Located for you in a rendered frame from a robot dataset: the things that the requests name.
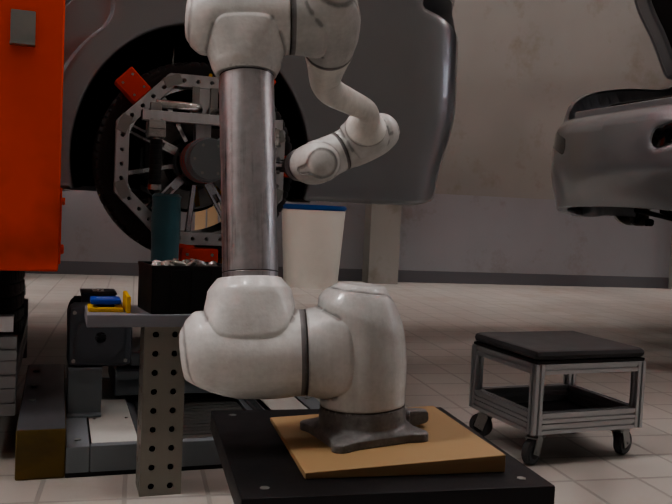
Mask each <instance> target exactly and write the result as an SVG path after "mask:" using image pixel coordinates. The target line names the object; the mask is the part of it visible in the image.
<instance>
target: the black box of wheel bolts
mask: <svg viewBox="0 0 672 504"><path fill-rule="evenodd" d="M138 265H139V279H138V307H139V308H141V309H143V310H145V311H147V312H148V313H150V314H192V313H193V312H195V311H203V310H204V305H205V301H206V296H207V291H208V289H209V288H210V287H211V285H212V284H213V283H214V282H215V281H216V279H217V278H221V277H222V264H221V263H217V262H216V261H214V260H212V261H210V262H204V261H202V260H200V259H199V260H197V259H193V258H191V259H186V258H185V260H182V261H179V260H178V259H176V258H175V259H172V260H165V261H160V260H154V261H138Z"/></svg>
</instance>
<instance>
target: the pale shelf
mask: <svg viewBox="0 0 672 504"><path fill-rule="evenodd" d="M190 315H191V314H150V313H148V312H147V311H145V310H143V309H141V308H139V307H138V306H135V305H131V312H130V313H126V311H125V309H124V308H123V312H89V311H88V307H87V305H85V312H84V317H85V322H86V326H87V327H183V325H184V322H185V321H186V319H187V318H188V317H189V316H190Z"/></svg>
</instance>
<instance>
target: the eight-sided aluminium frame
mask: <svg viewBox="0 0 672 504"><path fill-rule="evenodd" d="M197 83H198V84H197ZM193 86H197V87H200V89H211V88H218V92H219V79H217V77H210V76H199V75H189V74H180V73H169V74H168V75H167V76H166V77H164V78H163V79H162V80H161V81H160V82H159V83H158V84H157V85H156V86H154V87H153V88H152V89H151V90H150V91H149V92H148V93H146V94H145V95H144V96H143V97H142V98H141V99H140V100H138V101H137V102H136V103H135V104H134V105H133V106H131V107H130V108H129V109H128V110H127V111H126V112H125V113H123V114H122V115H121V116H120V117H119V118H118V119H117V120H116V121H115V152H114V182H113V192H114V193H115V194H116V195H117V196H118V198H119V199H120V200H121V201H122V202H123V203H124V204H125V205H126V206H127V207H128V208H129V209H130V210H131V211H132V212H133V213H134V214H135V215H136V216H137V217H138V218H139V219H140V220H141V222H142V223H143V224H144V225H145V226H146V227H147V228H148V229H149V230H150V231H151V213H152V212H151V211H150V210H149V209H148V208H147V207H146V206H145V205H144V204H143V203H142V202H141V201H140V200H139V199H138V197H137V196H136V195H135V194H134V193H133V192H132V191H131V190H130V189H129V188H128V166H129V135H130V125H131V124H133V123H134V122H135V121H136V120H137V119H138V118H139V117H141V110H142V109H148V110H149V109H150V102H156V99H161V98H162V97H163V96H164V95H166V94H167V93H168V92H169V91H170V90H171V89H172V88H175V89H186V90H192V87H193ZM162 87H163V88H162ZM151 96H153V98H152V97H151ZM141 105H142V106H143V108H142V107H141ZM130 114H131V115H132V116H133V117H131V116H130ZM121 134H123V135H124V137H122V136H121ZM285 141H286V140H285V131H284V130H281V131H280V145H279V146H276V162H279V161H280V160H284V155H285ZM120 148H123V151H121V150H120ZM120 162H122V163H123V165H122V166H121V165H120ZM120 176H122V180H120V179H119V177H120ZM283 179H284V172H280V171H276V194H277V206H278V204H279V203H280V202H281V201H282V200H283V192H284V191H283ZM127 197H130V200H128V199H127ZM138 207H140V210H139V211H138V210H137V208H138ZM148 217H149V218H150V220H149V221H148V220H147V218H148ZM191 237H192V239H191ZM205 238H206V239H205ZM218 239H219V240H218ZM179 243H180V244H186V245H209V246H222V233H211V232H181V231H180V242H179Z"/></svg>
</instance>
